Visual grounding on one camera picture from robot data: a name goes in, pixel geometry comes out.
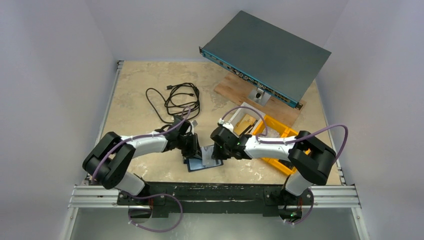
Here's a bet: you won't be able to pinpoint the white numbered card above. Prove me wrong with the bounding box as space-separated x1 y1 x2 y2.
201 145 215 167

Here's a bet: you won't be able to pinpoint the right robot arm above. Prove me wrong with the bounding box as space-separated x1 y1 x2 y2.
210 124 338 197

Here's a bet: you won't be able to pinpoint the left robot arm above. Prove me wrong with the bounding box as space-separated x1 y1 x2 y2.
82 116 201 195

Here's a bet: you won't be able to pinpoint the gold cards stack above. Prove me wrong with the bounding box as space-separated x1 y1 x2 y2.
233 114 258 136

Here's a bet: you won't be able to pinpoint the white cards in yellow bin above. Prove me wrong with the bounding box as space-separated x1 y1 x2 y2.
265 128 282 138

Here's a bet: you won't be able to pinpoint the white plastic bin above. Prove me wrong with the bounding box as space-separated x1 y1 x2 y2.
227 102 265 134

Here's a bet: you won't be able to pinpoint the yellow plastic bin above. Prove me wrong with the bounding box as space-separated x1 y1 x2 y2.
252 115 298 176

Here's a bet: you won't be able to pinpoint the wooden board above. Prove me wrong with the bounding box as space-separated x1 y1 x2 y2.
214 73 302 127

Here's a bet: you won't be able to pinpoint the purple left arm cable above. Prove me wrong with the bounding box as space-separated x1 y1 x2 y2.
91 105 193 183

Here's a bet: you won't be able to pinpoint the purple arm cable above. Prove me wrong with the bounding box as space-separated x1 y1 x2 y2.
218 105 349 165
91 105 193 183

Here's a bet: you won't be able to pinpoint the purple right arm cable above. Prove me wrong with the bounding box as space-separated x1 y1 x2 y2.
218 105 349 165

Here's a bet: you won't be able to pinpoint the black coiled cable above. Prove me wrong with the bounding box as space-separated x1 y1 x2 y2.
145 82 201 124

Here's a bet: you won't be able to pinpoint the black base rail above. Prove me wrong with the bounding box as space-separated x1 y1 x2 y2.
117 181 313 220

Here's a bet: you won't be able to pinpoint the metal stand bracket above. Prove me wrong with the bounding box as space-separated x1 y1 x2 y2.
248 88 271 106

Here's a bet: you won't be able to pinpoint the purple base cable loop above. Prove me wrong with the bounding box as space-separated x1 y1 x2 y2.
127 193 184 233

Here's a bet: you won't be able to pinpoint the blue network switch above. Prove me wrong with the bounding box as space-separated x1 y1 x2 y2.
199 10 332 110

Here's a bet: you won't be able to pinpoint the aluminium table frame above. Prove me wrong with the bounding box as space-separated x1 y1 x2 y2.
62 61 364 240

